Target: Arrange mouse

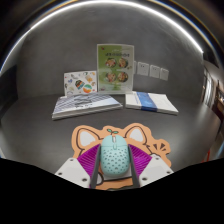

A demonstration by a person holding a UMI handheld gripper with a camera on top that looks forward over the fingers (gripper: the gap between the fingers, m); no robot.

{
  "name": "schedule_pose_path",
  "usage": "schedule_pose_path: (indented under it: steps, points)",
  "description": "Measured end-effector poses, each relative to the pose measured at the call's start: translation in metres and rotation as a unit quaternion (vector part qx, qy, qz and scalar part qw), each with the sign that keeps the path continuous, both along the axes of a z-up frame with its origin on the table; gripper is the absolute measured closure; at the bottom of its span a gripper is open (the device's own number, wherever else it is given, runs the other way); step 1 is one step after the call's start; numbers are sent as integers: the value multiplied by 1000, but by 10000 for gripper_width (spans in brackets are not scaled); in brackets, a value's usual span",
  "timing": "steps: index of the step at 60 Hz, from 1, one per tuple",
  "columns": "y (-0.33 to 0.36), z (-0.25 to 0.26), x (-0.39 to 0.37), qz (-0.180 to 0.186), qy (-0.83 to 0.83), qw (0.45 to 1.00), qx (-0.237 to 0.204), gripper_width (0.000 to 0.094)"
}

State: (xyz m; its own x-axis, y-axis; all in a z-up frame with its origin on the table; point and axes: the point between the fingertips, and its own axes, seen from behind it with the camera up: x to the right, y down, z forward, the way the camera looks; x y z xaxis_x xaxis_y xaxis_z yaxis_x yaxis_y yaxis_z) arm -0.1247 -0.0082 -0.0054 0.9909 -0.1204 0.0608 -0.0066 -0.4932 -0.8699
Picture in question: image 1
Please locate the white book with blue band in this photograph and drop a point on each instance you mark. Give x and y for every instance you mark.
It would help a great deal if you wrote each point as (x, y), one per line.
(160, 103)

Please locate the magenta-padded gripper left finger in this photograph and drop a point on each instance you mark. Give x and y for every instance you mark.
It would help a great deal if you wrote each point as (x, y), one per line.
(71, 171)

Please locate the teal perforated computer mouse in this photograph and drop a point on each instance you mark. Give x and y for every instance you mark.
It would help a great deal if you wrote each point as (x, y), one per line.
(114, 160)

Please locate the glass partition door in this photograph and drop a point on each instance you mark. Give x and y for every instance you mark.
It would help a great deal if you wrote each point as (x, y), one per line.
(208, 86)

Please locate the long ceiling light strip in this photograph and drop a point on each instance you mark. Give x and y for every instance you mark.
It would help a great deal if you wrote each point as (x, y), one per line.
(100, 2)

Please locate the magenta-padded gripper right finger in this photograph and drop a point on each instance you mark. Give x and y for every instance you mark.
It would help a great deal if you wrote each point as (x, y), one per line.
(155, 170)

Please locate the green menu sign stand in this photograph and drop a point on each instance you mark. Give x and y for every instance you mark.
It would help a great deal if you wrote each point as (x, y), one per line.
(115, 68)

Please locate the small white colourful card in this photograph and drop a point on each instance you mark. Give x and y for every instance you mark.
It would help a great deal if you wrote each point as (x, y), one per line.
(80, 83)

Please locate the grey striped book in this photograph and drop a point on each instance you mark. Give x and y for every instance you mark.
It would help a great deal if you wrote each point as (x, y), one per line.
(83, 105)

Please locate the white wall socket plates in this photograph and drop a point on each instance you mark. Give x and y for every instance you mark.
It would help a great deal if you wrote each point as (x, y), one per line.
(143, 68)

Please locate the orange corgi-shaped mouse pad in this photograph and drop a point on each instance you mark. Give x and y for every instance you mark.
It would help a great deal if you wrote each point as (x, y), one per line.
(88, 133)

